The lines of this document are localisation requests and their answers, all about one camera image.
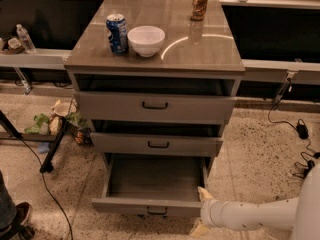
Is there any black floor cable left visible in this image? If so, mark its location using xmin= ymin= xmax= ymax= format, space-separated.
xmin=16 ymin=137 xmax=74 ymax=240

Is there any green and tan trash pile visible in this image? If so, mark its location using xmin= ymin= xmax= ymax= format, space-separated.
xmin=24 ymin=98 xmax=92 ymax=146

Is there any clear plastic water bottle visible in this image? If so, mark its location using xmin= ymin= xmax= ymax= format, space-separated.
xmin=16 ymin=24 xmax=36 ymax=53

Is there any brown drink can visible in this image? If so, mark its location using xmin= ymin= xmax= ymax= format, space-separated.
xmin=191 ymin=0 xmax=208 ymax=21

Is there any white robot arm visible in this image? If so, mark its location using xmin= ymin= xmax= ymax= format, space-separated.
xmin=198 ymin=164 xmax=320 ymax=240

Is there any brown dish with item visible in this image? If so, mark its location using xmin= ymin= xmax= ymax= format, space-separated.
xmin=0 ymin=37 xmax=24 ymax=55

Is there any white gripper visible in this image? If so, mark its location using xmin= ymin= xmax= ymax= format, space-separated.
xmin=197 ymin=186 xmax=222 ymax=227

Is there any dark shoe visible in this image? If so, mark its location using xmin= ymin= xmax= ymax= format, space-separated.
xmin=0 ymin=202 xmax=35 ymax=240

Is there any blue soda can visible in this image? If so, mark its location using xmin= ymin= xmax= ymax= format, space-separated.
xmin=106 ymin=14 xmax=129 ymax=55

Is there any black tripod leg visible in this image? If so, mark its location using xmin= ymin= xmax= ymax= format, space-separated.
xmin=40 ymin=118 xmax=68 ymax=173

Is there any black power adapter with cable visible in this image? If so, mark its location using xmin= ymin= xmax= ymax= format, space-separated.
xmin=267 ymin=100 xmax=320 ymax=180

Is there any grey drawer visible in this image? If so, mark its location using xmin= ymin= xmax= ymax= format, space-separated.
xmin=74 ymin=91 xmax=235 ymax=124
xmin=91 ymin=133 xmax=223 ymax=157
xmin=92 ymin=154 xmax=208 ymax=217

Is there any white bowl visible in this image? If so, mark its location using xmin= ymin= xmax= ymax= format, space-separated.
xmin=128 ymin=26 xmax=165 ymax=57

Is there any grey drawer cabinet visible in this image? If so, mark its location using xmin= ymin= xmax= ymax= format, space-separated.
xmin=63 ymin=0 xmax=246 ymax=172

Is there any blue jeans leg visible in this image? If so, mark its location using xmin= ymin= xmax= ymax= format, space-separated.
xmin=0 ymin=171 xmax=17 ymax=231

